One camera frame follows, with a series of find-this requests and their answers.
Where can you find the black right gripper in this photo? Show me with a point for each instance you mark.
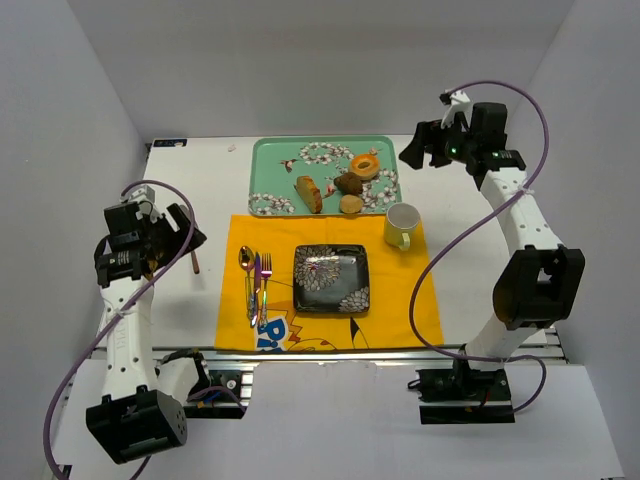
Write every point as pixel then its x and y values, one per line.
pixel 430 145

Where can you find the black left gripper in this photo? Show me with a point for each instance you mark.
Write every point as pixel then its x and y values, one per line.
pixel 166 232

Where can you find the wooden handled metal spatula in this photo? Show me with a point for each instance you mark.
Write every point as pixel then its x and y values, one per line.
pixel 195 262

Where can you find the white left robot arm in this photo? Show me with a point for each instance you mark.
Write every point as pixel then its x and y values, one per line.
pixel 141 411

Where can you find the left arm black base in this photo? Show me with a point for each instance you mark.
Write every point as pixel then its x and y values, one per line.
pixel 205 392

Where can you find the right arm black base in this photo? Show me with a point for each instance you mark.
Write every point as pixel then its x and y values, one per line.
pixel 461 396

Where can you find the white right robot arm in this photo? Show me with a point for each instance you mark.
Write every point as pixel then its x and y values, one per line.
pixel 539 283

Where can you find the iridescent spoon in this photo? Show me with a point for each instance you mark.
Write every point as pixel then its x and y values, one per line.
pixel 246 260

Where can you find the iridescent knife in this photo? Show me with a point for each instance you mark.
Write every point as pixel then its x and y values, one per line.
pixel 255 291

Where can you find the yellow green mug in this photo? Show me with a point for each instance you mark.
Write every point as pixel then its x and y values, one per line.
pixel 401 222

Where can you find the brown croissant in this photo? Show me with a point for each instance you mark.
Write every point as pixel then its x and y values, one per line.
pixel 349 184

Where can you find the iridescent fork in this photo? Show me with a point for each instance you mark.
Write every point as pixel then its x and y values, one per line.
pixel 266 272

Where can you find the small round muffin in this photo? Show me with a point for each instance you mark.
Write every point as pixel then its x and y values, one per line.
pixel 350 204

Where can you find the blue label left corner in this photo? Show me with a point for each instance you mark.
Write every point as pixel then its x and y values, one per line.
pixel 169 143

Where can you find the green floral tray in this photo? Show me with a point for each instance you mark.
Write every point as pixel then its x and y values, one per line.
pixel 278 161

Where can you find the yellow cartoon placemat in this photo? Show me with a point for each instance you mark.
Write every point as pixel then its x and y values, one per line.
pixel 403 310

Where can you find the sliced loaf cake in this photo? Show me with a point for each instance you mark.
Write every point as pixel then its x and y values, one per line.
pixel 309 193

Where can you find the black floral square plate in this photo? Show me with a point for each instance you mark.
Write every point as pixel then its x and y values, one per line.
pixel 331 279

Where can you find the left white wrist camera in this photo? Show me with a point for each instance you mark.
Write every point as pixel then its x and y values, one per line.
pixel 144 197

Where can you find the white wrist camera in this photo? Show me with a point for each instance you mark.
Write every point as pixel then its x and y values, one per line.
pixel 456 101
pixel 144 197

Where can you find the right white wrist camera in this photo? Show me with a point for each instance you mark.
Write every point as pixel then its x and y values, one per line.
pixel 456 101

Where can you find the glazed ring donut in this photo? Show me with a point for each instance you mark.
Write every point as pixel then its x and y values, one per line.
pixel 365 166

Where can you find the aluminium front rail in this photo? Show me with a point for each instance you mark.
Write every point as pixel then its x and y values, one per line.
pixel 551 353

